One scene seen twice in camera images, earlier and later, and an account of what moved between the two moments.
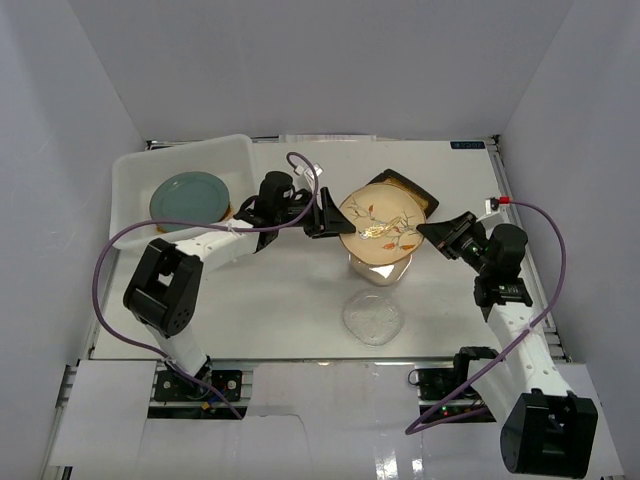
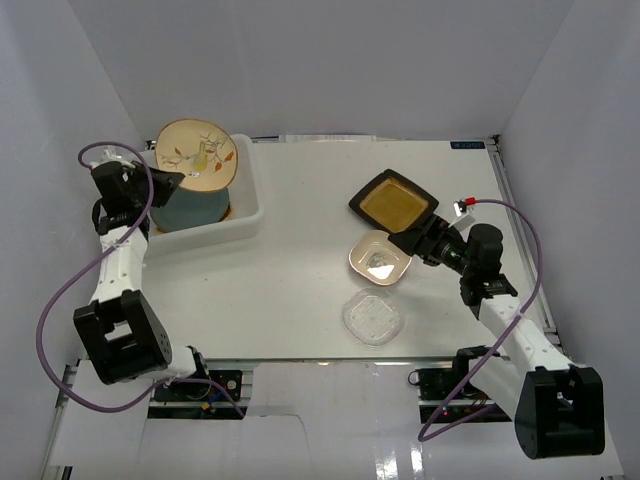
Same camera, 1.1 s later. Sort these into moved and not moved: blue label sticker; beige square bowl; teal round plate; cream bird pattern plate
Moved: cream bird pattern plate
Not moved: teal round plate; beige square bowl; blue label sticker
